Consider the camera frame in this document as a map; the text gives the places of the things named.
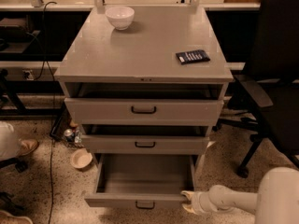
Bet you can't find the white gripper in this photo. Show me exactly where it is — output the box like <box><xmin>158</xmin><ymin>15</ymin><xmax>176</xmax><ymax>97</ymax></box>
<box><xmin>181</xmin><ymin>190</ymin><xmax>213</xmax><ymax>215</ymax></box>

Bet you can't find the grey bottom drawer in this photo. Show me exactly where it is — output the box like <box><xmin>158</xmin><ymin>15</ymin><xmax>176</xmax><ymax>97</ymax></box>
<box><xmin>85</xmin><ymin>154</ymin><xmax>194</xmax><ymax>210</ymax></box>

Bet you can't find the grey drawer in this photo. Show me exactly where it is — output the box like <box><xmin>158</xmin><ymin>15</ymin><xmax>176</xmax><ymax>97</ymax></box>
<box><xmin>85</xmin><ymin>154</ymin><xmax>194</xmax><ymax>210</ymax></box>
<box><xmin>82</xmin><ymin>135</ymin><xmax>209</xmax><ymax>154</ymax></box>
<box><xmin>64</xmin><ymin>98</ymin><xmax>223</xmax><ymax>126</ymax></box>

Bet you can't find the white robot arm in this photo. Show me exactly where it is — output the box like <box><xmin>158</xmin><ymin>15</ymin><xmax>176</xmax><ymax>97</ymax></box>
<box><xmin>181</xmin><ymin>167</ymin><xmax>299</xmax><ymax>224</ymax></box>

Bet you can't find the grey middle drawer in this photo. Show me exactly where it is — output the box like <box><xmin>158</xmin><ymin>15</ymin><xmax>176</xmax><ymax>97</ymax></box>
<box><xmin>82</xmin><ymin>135</ymin><xmax>209</xmax><ymax>154</ymax></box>

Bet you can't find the grey drawer cabinet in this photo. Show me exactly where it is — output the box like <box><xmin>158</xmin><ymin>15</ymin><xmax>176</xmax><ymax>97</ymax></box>
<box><xmin>53</xmin><ymin>5</ymin><xmax>234</xmax><ymax>179</ymax></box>

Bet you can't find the grey top drawer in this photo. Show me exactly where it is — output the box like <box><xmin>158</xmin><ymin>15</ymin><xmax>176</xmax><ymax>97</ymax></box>
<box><xmin>64</xmin><ymin>98</ymin><xmax>223</xmax><ymax>126</ymax></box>

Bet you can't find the small bowl on floor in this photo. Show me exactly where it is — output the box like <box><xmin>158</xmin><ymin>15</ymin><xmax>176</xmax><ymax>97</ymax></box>
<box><xmin>70</xmin><ymin>148</ymin><xmax>93</xmax><ymax>169</ymax></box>

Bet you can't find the drink can on floor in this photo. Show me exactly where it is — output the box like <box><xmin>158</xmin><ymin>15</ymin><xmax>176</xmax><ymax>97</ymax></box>
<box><xmin>64</xmin><ymin>129</ymin><xmax>75</xmax><ymax>142</ymax></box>

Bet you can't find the black office chair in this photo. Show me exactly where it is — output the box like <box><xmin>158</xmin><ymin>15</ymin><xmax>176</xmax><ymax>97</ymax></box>
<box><xmin>217</xmin><ymin>0</ymin><xmax>299</xmax><ymax>178</ymax></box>

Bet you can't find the tan sneaker far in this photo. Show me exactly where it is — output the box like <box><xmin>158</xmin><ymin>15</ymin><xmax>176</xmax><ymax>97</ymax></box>
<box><xmin>19</xmin><ymin>139</ymin><xmax>39</xmax><ymax>157</ymax></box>

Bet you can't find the tan sneaker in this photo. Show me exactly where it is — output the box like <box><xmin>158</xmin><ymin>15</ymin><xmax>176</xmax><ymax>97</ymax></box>
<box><xmin>19</xmin><ymin>139</ymin><xmax>39</xmax><ymax>157</ymax></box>
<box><xmin>0</xmin><ymin>210</ymin><xmax>34</xmax><ymax>224</ymax></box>

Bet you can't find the tan sneaker near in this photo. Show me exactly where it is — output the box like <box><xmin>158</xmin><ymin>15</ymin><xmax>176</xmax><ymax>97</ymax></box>
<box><xmin>0</xmin><ymin>210</ymin><xmax>34</xmax><ymax>224</ymax></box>

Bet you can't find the light trouser leg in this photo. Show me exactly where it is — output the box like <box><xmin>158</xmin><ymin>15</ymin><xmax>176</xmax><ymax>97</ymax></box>
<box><xmin>0</xmin><ymin>121</ymin><xmax>21</xmax><ymax>161</ymax></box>

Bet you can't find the white bowl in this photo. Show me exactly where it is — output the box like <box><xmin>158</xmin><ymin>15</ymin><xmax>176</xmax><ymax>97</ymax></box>
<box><xmin>106</xmin><ymin>6</ymin><xmax>135</xmax><ymax>30</ymax></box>

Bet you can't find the wall power outlet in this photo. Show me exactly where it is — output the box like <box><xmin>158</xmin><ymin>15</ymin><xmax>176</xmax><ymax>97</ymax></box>
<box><xmin>23</xmin><ymin>70</ymin><xmax>35</xmax><ymax>80</ymax></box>

